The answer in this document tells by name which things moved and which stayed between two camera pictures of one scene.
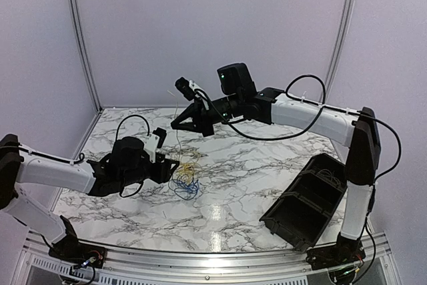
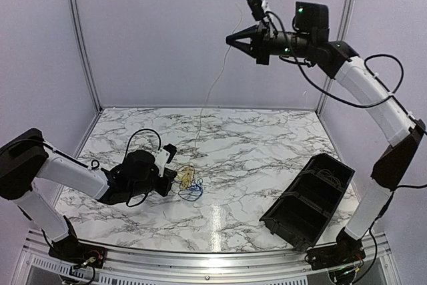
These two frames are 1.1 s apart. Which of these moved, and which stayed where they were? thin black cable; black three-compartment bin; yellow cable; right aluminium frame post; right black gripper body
Moved: yellow cable; right black gripper body
Stayed: black three-compartment bin; right aluminium frame post; thin black cable
